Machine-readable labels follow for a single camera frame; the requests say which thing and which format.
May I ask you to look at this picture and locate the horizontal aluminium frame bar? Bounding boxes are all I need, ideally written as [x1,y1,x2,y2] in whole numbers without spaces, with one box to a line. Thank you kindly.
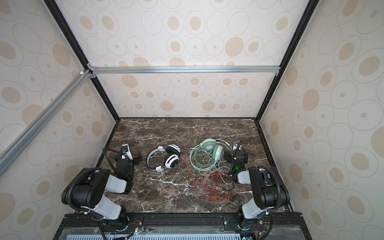
[90,66,281,74]

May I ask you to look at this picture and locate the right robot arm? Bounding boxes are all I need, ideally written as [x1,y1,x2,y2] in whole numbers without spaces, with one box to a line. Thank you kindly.
[225,142,290,240]

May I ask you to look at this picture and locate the green headphones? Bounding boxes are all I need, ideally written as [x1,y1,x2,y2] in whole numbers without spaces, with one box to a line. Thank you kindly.
[190,139,230,171]

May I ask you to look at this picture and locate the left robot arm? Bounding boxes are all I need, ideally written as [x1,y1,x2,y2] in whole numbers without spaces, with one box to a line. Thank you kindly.
[61,144,143,231]

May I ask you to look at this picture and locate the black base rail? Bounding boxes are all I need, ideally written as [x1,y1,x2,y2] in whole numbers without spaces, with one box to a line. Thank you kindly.
[54,213,311,240]

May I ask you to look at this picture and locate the left diagonal aluminium frame bar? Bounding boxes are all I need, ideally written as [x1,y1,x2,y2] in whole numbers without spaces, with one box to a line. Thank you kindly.
[1,70,91,175]

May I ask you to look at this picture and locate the pale green headphone cable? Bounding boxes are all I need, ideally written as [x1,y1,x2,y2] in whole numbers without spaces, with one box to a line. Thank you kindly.
[188,138,238,193]

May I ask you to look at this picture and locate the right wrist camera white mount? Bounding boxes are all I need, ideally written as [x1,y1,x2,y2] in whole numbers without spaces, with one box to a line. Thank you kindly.
[233,141,243,151]

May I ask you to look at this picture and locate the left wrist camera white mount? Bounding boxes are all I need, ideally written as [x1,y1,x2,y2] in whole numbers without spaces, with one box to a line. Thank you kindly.
[121,144,133,161]

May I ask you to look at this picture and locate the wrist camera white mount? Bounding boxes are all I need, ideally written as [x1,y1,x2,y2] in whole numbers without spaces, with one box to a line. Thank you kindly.
[121,144,133,161]
[233,141,243,151]

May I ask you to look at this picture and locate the white black headphones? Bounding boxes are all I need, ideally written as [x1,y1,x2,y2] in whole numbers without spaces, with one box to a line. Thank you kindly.
[146,144,182,173]

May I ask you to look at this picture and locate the red headphone cable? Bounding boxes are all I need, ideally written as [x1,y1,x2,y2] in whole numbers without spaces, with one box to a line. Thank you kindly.
[182,152,244,203]

